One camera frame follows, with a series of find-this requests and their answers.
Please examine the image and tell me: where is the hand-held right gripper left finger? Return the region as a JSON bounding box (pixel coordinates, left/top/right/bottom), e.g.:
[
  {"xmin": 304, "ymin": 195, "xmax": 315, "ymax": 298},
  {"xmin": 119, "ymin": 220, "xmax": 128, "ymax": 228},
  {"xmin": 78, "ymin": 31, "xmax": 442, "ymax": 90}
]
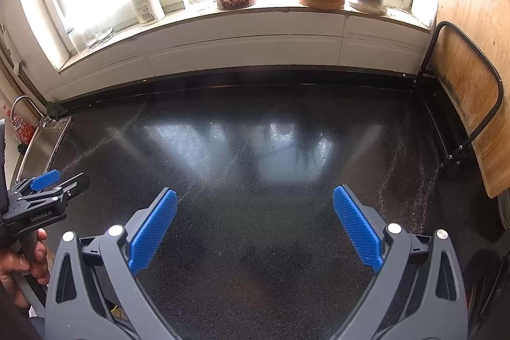
[{"xmin": 45, "ymin": 187, "xmax": 178, "ymax": 340}]

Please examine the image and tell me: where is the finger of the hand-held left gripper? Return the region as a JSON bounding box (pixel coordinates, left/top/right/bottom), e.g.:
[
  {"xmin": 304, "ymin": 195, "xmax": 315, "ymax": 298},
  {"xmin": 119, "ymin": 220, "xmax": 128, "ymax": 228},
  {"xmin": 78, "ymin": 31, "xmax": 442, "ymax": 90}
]
[
  {"xmin": 8, "ymin": 170, "xmax": 61, "ymax": 201},
  {"xmin": 24, "ymin": 173, "xmax": 89, "ymax": 205}
]

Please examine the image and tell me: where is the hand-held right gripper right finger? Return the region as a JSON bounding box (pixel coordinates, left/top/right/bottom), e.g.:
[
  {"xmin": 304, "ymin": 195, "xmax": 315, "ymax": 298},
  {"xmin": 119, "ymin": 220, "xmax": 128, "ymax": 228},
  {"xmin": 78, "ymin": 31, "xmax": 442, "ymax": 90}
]
[{"xmin": 332, "ymin": 184, "xmax": 469, "ymax": 340}]

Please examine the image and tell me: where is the person's left hand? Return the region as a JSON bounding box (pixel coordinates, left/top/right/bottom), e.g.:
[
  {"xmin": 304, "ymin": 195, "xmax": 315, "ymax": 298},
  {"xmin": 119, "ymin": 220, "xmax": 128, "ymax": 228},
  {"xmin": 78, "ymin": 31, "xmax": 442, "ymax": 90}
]
[{"xmin": 0, "ymin": 229, "xmax": 50, "ymax": 311}]

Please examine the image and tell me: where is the stainless steel sink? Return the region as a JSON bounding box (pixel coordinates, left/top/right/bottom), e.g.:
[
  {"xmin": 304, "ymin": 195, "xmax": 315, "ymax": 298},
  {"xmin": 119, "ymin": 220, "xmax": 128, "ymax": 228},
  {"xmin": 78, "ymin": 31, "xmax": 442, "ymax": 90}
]
[{"xmin": 10, "ymin": 116, "xmax": 74, "ymax": 185}]

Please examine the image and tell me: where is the red patterned bag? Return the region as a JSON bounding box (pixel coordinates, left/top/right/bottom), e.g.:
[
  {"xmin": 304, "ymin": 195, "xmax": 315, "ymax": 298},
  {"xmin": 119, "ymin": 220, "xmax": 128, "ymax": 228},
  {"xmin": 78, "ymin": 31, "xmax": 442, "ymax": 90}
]
[{"xmin": 8, "ymin": 117, "xmax": 36, "ymax": 148}]

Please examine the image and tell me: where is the dark green cloth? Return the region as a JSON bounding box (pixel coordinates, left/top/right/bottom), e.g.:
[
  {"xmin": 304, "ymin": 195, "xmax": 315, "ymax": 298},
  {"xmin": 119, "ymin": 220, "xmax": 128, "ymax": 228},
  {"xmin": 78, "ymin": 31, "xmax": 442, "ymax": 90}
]
[{"xmin": 46, "ymin": 101, "xmax": 74, "ymax": 119}]

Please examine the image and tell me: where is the clear drinking glass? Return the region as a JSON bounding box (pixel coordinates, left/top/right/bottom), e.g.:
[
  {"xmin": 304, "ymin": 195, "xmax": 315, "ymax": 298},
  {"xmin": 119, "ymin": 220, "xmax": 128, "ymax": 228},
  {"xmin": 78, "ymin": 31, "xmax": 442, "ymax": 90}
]
[
  {"xmin": 96, "ymin": 25, "xmax": 116, "ymax": 44},
  {"xmin": 82, "ymin": 27, "xmax": 100, "ymax": 48},
  {"xmin": 68, "ymin": 27, "xmax": 87, "ymax": 54}
]

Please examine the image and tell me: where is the wooden cutting board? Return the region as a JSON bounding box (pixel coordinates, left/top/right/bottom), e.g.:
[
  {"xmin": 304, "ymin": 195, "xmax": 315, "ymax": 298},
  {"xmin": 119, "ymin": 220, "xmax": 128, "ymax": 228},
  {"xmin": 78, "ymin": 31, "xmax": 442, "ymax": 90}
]
[{"xmin": 428, "ymin": 23, "xmax": 510, "ymax": 199}]

